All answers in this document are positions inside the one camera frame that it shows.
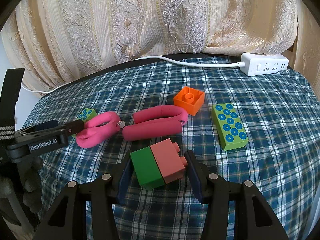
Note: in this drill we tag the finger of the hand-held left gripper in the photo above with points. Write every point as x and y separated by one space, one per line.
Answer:
72 128
48 124

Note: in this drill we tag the small green dotted block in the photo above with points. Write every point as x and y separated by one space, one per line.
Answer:
89 113

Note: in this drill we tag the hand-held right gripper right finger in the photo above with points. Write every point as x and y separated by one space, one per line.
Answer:
193 177

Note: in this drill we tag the blue plaid tablecloth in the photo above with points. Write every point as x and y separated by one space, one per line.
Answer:
175 205

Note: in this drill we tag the person's left hand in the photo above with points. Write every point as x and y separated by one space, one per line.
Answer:
33 180

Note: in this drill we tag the pink toy block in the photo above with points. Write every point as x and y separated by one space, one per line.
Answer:
167 160

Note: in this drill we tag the orange toy block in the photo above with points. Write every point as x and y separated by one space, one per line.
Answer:
192 106

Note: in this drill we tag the large green dotted block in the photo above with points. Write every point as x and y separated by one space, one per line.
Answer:
230 127

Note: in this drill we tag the cream patterned curtain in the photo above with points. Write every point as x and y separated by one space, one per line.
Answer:
125 30

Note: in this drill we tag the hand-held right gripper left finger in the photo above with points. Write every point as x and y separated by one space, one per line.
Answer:
123 180

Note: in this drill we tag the white power strip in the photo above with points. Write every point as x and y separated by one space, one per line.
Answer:
265 65

